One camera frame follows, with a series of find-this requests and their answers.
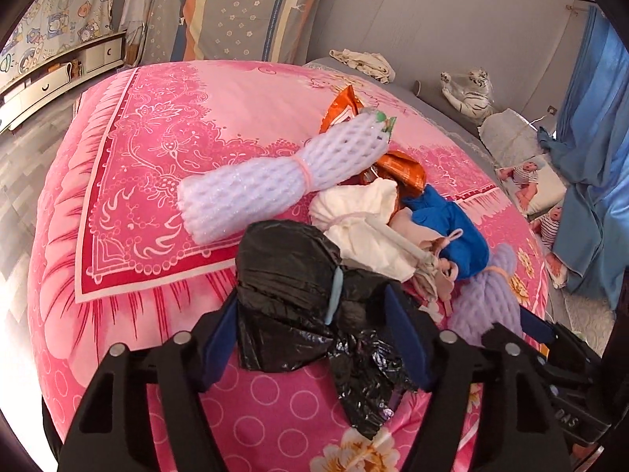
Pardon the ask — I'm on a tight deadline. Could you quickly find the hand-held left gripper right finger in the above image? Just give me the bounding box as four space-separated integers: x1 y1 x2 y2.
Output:
384 284 576 472

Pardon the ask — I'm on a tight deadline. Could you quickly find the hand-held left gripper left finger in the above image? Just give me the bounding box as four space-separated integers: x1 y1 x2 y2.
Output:
58 292 243 472

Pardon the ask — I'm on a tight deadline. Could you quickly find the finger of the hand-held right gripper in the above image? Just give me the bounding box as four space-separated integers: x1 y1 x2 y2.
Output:
541 322 604 387
520 309 561 351

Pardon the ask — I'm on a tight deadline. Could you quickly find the purple foam net bundle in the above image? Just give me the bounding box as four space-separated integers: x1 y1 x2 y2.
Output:
447 243 524 351

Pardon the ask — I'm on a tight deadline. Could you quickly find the black plastic bag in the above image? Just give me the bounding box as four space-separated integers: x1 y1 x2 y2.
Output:
235 220 429 441

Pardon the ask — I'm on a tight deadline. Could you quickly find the baby doll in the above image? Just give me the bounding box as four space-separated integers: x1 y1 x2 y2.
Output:
531 204 566 256
497 155 551 214

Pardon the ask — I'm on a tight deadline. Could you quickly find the blue cloth bundle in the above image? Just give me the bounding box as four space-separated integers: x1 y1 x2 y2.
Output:
403 184 492 276

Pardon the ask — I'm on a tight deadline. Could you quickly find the cream cushion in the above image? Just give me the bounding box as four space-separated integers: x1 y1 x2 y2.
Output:
496 161 568 217

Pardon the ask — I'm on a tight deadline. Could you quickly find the cream cloth bundle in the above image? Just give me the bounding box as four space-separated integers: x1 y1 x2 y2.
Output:
309 178 426 283

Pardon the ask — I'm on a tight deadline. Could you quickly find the white foam net bundle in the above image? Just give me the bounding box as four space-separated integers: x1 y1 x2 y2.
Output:
177 111 391 245

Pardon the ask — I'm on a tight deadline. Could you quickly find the shiny orange wrapper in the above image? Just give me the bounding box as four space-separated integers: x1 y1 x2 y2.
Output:
361 150 428 207

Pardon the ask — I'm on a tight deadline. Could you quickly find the blue curtain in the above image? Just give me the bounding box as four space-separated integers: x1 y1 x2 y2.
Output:
538 5 629 312

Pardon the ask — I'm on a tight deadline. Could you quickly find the white pillow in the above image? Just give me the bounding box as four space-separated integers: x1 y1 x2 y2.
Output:
479 109 548 168

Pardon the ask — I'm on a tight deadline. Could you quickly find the pink floral blanket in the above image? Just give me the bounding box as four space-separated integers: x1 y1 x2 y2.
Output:
27 59 551 472

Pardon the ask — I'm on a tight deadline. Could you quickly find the white tiger plush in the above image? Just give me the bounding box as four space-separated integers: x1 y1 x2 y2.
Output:
440 66 495 125

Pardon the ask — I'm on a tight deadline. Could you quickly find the beige crumpled cloth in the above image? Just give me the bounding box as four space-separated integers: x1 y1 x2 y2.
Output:
329 49 396 83

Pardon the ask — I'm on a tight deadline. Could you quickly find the white drawer cabinet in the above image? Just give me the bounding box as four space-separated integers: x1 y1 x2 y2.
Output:
0 29 129 131

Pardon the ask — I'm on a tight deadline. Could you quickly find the striped floral sheet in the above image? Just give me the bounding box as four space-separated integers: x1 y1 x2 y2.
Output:
147 0 340 67

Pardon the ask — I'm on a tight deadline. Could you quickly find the white hanging garment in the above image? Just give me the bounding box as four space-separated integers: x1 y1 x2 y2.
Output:
120 0 164 67

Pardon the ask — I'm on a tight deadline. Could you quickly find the cartoon print curtain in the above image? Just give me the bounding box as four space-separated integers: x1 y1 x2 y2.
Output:
0 0 120 95

